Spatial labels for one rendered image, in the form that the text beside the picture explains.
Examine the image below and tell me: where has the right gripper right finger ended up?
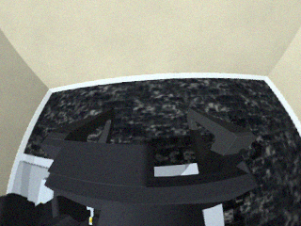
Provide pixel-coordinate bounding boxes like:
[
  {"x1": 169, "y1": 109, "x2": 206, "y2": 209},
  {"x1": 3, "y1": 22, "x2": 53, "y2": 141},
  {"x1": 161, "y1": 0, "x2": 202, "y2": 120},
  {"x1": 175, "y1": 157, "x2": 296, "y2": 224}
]
[{"x1": 186, "y1": 107, "x2": 256, "y2": 173}]

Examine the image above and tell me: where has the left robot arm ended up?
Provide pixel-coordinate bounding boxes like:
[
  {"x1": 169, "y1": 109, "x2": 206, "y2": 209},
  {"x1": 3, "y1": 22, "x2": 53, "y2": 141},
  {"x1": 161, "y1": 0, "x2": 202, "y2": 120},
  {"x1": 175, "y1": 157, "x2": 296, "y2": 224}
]
[{"x1": 0, "y1": 192, "x2": 88, "y2": 226}]

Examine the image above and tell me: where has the clear plastic lid with yellow tape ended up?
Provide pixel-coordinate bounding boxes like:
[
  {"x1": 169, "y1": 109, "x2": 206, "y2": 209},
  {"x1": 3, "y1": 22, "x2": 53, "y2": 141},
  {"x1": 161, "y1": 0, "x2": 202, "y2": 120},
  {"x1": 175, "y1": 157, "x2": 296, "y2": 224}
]
[{"x1": 37, "y1": 179, "x2": 54, "y2": 205}]

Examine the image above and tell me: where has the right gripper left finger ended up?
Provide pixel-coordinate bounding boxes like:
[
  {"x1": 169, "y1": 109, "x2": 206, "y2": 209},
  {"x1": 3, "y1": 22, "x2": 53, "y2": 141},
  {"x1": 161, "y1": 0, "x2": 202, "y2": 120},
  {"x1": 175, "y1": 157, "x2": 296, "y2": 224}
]
[{"x1": 47, "y1": 108, "x2": 116, "y2": 144}]

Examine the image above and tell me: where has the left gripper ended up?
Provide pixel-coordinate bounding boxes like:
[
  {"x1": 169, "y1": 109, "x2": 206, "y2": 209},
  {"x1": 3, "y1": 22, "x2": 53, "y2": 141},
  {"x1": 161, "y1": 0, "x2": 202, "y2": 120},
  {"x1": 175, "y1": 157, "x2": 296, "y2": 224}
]
[{"x1": 78, "y1": 209, "x2": 101, "y2": 226}]

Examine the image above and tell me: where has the grey perforated work table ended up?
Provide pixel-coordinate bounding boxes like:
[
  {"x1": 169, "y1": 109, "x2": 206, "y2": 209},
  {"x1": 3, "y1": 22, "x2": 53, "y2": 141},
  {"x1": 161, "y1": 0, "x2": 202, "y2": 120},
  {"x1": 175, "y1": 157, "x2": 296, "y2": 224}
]
[{"x1": 11, "y1": 161, "x2": 50, "y2": 205}]

